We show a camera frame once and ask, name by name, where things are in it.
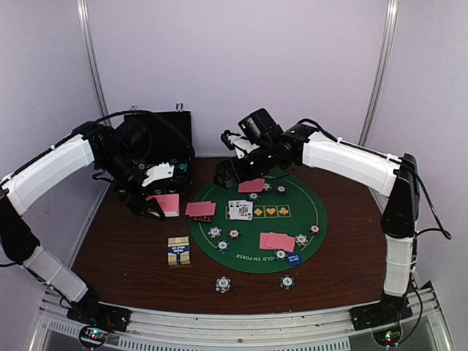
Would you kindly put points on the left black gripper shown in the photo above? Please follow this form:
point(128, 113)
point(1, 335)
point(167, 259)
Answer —
point(137, 206)

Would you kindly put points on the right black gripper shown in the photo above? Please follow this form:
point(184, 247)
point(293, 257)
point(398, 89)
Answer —
point(221, 168)

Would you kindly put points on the red card top player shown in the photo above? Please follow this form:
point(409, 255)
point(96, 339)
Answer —
point(256, 185)

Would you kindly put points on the red card player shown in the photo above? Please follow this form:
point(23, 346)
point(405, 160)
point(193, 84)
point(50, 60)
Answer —
point(256, 185)
point(264, 242)

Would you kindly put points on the red-backed card deck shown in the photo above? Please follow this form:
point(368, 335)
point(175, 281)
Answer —
point(169, 203)

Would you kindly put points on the green blue chip top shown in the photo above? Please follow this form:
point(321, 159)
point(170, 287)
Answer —
point(254, 197)

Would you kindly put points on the king of clubs card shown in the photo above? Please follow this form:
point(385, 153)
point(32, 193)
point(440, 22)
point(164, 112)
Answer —
point(243, 210)

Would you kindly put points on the single red-backed card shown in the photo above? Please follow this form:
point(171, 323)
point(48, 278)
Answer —
point(197, 210)

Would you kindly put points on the red black all-in triangle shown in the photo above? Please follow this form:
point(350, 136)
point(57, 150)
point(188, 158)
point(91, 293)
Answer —
point(203, 219)

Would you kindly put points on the red card bottom player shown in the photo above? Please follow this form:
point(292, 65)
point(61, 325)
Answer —
point(264, 242)

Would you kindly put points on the blue tan ten chip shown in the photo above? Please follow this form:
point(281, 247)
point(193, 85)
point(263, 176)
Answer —
point(214, 232)

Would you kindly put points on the green blue chip bottom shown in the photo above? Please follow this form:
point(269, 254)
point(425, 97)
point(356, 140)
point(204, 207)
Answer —
point(280, 255)

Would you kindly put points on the blue small blind button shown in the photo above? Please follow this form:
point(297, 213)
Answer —
point(294, 259)

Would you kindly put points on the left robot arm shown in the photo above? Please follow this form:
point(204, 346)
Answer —
point(113, 151)

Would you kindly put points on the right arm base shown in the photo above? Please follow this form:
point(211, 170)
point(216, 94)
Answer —
point(377, 314)

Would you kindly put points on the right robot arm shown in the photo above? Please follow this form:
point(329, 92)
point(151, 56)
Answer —
point(263, 145)

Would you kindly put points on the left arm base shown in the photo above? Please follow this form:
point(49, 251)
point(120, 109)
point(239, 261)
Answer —
point(109, 318)

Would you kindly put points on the gold blue card box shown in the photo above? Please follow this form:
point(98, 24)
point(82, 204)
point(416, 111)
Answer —
point(178, 251)

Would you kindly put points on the round green poker mat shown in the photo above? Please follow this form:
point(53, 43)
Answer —
point(291, 213)

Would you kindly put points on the black poker chip case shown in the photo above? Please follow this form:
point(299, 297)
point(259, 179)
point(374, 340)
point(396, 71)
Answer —
point(169, 136)

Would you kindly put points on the blue tan chip stack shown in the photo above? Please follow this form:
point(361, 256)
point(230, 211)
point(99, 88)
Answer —
point(222, 284)

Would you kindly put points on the green blue chip stack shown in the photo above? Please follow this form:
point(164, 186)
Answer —
point(287, 282)

